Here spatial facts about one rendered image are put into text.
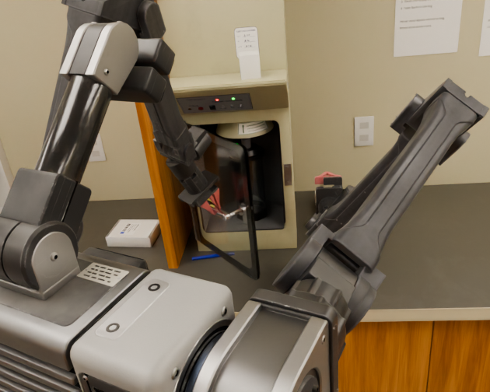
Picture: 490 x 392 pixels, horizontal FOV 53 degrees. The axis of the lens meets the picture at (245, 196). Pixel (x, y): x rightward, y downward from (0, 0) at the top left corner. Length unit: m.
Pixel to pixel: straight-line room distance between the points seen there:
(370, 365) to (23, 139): 1.53
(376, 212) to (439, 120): 0.19
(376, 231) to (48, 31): 1.55
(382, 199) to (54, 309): 0.41
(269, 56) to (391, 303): 0.73
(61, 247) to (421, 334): 1.13
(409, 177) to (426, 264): 0.86
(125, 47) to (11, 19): 1.45
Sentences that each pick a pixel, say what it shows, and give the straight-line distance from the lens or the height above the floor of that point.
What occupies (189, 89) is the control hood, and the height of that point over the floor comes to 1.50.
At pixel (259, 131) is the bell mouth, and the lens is 1.43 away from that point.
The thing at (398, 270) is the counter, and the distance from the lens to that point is 1.49.
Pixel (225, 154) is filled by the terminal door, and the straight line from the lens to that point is 1.24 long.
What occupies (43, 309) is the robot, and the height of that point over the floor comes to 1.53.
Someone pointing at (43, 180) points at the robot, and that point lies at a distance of 0.52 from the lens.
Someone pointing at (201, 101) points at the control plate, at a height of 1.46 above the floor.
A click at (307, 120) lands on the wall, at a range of 1.84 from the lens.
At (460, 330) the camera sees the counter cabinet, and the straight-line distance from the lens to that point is 1.48.
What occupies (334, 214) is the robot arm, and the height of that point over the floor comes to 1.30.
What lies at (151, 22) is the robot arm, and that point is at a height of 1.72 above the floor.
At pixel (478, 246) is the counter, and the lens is 1.64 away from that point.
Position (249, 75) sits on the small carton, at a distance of 1.27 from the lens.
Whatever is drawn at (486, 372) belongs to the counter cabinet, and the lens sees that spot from 1.62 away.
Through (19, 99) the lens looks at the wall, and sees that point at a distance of 2.09.
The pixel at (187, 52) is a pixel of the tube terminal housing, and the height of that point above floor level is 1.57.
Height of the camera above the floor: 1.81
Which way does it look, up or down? 27 degrees down
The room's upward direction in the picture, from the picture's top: 6 degrees counter-clockwise
